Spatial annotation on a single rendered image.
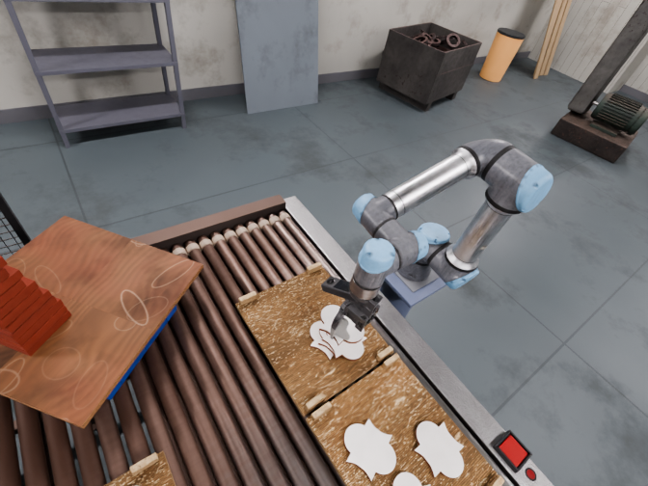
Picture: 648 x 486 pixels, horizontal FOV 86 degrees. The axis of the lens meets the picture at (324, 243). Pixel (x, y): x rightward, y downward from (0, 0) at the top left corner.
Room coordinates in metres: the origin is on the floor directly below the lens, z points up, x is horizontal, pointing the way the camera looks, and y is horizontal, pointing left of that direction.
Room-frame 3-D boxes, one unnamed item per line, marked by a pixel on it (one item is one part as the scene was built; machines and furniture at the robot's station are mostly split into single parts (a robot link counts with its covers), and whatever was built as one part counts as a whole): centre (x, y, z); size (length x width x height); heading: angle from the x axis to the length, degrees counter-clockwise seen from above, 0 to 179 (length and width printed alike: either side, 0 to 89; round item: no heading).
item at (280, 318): (0.59, -0.03, 0.93); 0.41 x 0.35 x 0.02; 45
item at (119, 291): (0.44, 0.64, 1.03); 0.50 x 0.50 x 0.02; 83
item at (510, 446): (0.36, -0.65, 0.92); 0.06 x 0.06 x 0.01; 45
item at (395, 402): (0.30, -0.33, 0.93); 0.41 x 0.35 x 0.02; 46
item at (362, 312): (0.55, -0.13, 1.18); 0.09 x 0.08 x 0.12; 59
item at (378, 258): (0.55, -0.13, 1.34); 0.09 x 0.08 x 0.11; 133
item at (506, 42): (6.74, -2.17, 0.36); 0.45 x 0.45 x 0.71
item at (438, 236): (0.99, -0.39, 1.05); 0.13 x 0.12 x 0.14; 43
